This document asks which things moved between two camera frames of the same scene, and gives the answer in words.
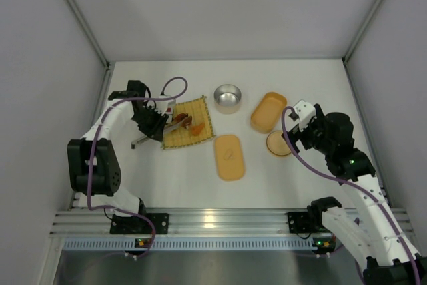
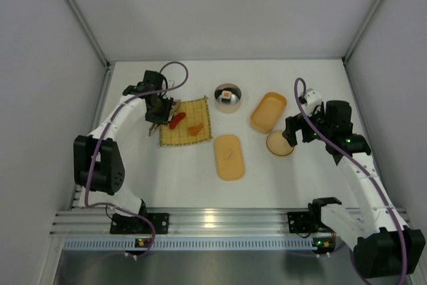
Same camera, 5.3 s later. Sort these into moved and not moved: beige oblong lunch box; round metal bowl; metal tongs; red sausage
Moved: metal tongs
Not moved: round metal bowl; red sausage; beige oblong lunch box
